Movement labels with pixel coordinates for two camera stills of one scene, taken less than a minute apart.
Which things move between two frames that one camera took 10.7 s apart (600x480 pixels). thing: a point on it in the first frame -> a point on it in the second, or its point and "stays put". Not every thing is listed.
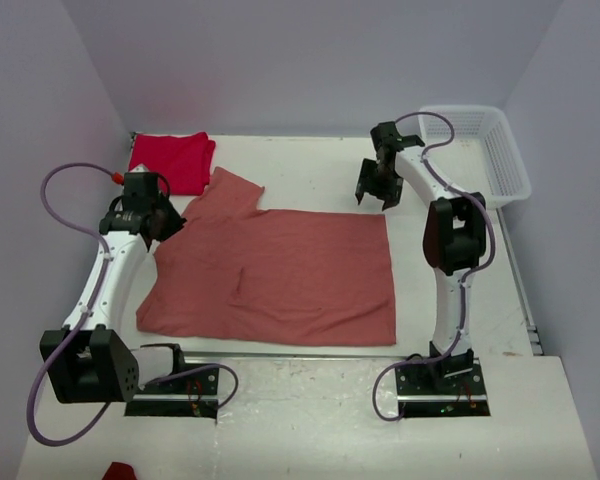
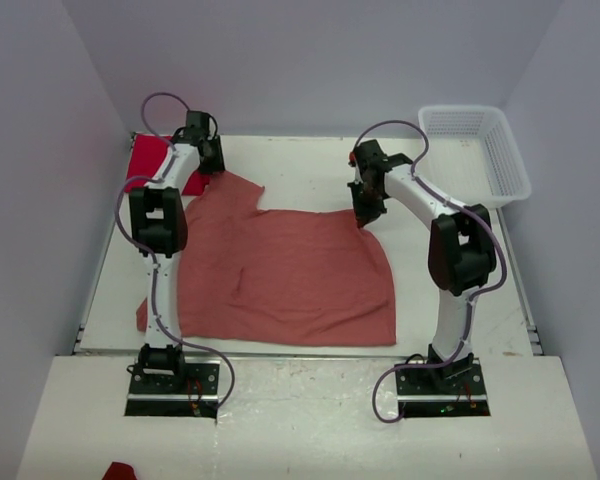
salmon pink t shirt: x=234 y=273 stays put
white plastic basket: x=483 y=157 stays put
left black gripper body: x=169 y=220 -> x=214 y=162
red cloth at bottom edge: x=119 y=471 stays put
